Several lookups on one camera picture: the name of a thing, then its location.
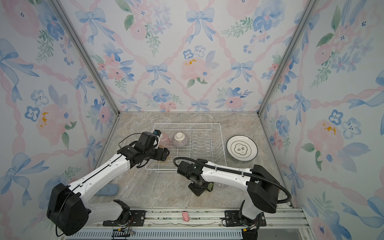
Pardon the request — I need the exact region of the pink plastic cup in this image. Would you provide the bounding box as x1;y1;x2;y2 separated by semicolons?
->
159;133;171;148

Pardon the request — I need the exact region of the striped ceramic bowl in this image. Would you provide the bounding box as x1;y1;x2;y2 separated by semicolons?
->
173;132;188;148

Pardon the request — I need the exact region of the yellow plastic cup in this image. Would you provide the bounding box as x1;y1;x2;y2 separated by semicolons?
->
158;147;170;162

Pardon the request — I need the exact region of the green plastic cup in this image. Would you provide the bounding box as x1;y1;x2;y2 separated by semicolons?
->
206;182;214;192

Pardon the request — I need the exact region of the clear glass cup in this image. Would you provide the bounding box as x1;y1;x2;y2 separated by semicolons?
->
216;182;228;188

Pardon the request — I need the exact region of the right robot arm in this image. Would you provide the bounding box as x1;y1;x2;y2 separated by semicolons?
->
174;159;280;226

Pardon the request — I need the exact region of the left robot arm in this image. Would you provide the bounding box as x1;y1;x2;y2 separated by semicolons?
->
47;130;170;237

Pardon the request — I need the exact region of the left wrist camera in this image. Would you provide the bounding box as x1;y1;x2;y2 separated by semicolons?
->
153;130;162;149

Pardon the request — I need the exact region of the white wire dish rack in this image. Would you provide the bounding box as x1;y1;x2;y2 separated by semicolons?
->
145;123;227;173

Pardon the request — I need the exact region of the black corrugated cable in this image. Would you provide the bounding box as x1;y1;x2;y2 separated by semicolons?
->
173;156;292;205

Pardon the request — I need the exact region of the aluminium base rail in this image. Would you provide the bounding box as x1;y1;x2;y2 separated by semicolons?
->
53;208;315;240

